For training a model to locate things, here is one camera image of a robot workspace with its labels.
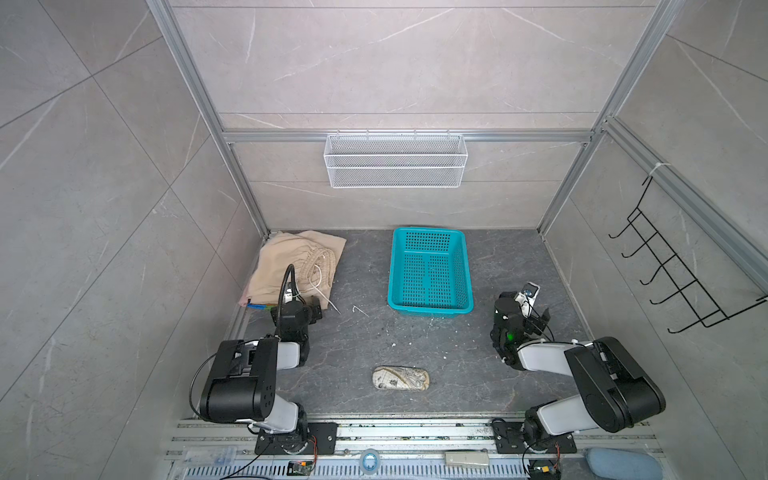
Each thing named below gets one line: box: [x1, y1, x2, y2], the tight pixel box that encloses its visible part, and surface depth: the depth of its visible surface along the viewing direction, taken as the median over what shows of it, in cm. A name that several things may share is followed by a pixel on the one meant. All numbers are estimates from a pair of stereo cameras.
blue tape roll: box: [359, 448, 381, 475], surface depth 72 cm
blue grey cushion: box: [585, 447, 664, 480], surface depth 70 cm
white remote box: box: [445, 451, 489, 466], surface depth 70 cm
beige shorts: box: [246, 230, 347, 309], surface depth 97 cm
